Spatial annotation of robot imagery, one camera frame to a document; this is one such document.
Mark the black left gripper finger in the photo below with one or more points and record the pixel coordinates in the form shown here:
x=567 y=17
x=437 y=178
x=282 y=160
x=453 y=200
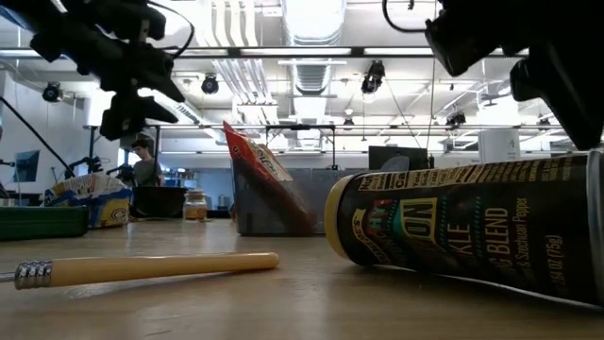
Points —
x=162 y=75
x=127 y=118

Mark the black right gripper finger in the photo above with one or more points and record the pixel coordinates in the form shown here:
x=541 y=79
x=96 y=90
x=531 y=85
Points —
x=571 y=94
x=460 y=42

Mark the blue yellow ramen packet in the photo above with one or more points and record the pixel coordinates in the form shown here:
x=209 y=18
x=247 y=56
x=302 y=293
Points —
x=94 y=198

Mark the small glass spice jar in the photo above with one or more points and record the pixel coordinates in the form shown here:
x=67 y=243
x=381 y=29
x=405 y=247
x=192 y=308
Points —
x=195 y=208

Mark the red yellow ramen packet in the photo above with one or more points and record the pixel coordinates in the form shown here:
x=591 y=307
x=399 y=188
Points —
x=259 y=165

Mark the yellow lidded black spice jar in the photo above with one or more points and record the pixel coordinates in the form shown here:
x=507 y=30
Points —
x=448 y=226

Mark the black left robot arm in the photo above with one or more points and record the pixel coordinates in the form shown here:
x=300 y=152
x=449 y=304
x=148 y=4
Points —
x=71 y=14

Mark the black background robot arm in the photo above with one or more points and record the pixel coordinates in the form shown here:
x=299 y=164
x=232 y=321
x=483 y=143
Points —
x=87 y=165

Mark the black ceiling spotlight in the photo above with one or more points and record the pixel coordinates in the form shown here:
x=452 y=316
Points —
x=373 y=78
x=210 y=85
x=52 y=92

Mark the person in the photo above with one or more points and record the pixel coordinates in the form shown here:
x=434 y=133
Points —
x=145 y=167

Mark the white sign box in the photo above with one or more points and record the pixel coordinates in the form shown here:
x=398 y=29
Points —
x=499 y=145

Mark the black bowl red inside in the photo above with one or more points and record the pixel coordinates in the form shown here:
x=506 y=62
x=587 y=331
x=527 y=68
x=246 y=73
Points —
x=158 y=202

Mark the black computer monitor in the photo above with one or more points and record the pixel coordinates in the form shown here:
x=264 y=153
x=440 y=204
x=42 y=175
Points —
x=27 y=166
x=398 y=155

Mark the green box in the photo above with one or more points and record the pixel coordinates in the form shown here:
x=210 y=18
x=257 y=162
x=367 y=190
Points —
x=42 y=223

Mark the grey chair back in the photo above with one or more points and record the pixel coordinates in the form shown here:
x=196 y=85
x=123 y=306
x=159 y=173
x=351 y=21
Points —
x=395 y=164

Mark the dark grey plastic bin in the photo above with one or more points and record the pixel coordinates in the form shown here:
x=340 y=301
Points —
x=311 y=203

